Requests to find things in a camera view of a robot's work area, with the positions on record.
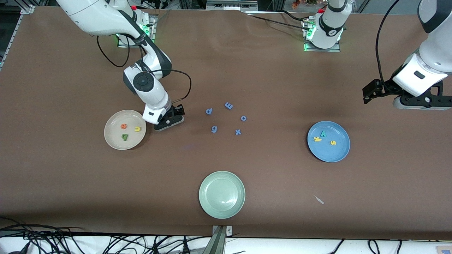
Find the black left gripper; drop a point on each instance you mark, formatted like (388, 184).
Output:
(386, 87)

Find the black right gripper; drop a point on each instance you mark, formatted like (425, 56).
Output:
(175, 111)

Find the green letter d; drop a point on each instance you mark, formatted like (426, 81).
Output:
(124, 137)

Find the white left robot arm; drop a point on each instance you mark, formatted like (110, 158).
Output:
(330, 28)

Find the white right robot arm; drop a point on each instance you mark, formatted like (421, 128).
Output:
(95, 14)

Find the blue letter m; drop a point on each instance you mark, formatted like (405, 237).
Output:
(229, 105)

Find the brown paper table cover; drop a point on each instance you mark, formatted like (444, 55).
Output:
(226, 70)

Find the light brown plate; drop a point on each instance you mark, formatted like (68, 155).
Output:
(114, 141)

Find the blue plate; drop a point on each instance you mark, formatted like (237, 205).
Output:
(328, 153)

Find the pale green plate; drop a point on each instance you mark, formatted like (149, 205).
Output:
(221, 194)

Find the grey paper scrap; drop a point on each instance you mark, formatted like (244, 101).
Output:
(319, 200)

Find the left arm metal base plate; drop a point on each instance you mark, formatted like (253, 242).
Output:
(321, 50)

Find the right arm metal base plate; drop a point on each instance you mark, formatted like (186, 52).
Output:
(151, 35)

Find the aluminium frame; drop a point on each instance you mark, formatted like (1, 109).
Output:
(229, 4)

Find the metal bracket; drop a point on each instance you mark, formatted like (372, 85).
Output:
(219, 240)

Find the aluminium side rail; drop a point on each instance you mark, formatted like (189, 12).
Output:
(25, 10)

